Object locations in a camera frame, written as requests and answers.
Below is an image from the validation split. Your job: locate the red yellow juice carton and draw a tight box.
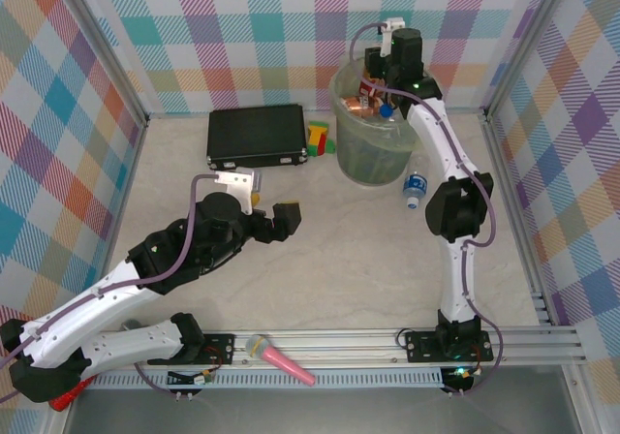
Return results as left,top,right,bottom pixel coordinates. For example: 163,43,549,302
356,76,386,99

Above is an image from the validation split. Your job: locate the copper Nescafe bottle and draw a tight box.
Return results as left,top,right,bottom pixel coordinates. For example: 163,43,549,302
337,93,385,116

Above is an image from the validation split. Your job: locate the mesh waste bin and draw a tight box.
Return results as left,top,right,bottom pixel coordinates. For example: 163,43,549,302
330,58,445,188

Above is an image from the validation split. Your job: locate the black hard case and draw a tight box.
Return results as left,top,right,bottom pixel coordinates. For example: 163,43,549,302
205,103,311,172

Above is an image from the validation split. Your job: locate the colourful toy block stack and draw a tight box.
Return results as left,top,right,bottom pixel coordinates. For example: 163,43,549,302
305,120,338,159

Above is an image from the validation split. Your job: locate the small bottle blue label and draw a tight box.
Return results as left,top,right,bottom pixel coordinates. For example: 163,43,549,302
401,155,432,211

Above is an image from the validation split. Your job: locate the small circuit board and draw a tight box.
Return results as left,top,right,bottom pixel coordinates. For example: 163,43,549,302
167,369,215,388
441,364,481,391

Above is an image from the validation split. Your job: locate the pink toy microphone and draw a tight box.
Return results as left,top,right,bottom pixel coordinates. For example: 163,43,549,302
244,334,317,387

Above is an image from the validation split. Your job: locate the red glitter stick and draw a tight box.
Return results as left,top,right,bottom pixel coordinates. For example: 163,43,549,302
50,378,93,412

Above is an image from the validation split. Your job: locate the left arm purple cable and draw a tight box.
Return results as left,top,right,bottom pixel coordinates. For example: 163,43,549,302
0,174,219,404

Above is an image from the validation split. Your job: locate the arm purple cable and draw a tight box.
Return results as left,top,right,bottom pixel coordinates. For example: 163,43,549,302
351,20,505,396
0,174,219,404

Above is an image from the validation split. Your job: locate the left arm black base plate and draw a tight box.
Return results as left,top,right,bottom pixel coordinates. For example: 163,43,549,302
196,331,237,366

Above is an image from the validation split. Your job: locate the aluminium frame floor rail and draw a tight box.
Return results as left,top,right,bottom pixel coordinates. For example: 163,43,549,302
477,108,563,331
99,116,149,280

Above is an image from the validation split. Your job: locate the aluminium frame post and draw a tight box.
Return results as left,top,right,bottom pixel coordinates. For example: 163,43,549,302
46,0,150,130
482,0,580,120

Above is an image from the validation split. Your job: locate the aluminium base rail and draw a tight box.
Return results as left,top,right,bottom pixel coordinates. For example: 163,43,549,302
130,325,585,372

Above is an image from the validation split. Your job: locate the slotted cable duct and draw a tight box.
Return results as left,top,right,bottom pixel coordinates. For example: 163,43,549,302
91,366,450,390

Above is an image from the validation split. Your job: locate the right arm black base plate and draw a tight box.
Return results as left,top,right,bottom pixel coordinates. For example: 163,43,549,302
403,327,495,363

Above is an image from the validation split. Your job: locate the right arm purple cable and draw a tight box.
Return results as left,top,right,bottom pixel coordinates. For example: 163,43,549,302
351,20,505,396

